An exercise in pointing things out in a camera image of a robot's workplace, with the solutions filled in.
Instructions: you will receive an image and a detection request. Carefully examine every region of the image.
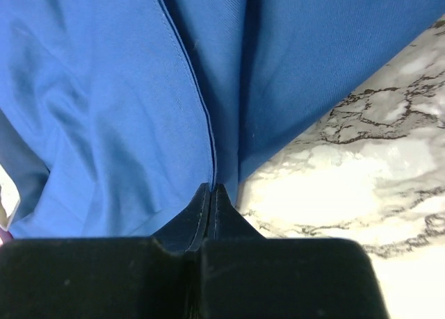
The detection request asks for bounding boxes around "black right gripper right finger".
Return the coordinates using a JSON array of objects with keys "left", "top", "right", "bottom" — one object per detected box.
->
[{"left": 200, "top": 185, "right": 388, "bottom": 318}]

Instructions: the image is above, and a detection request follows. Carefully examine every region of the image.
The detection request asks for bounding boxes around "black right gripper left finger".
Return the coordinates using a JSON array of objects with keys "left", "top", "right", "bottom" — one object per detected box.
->
[{"left": 1, "top": 184, "right": 211, "bottom": 318}]

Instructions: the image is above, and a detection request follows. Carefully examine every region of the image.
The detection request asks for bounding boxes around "blue surgical drape cloth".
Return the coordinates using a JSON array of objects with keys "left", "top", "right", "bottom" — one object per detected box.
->
[{"left": 1, "top": 0, "right": 444, "bottom": 238}]

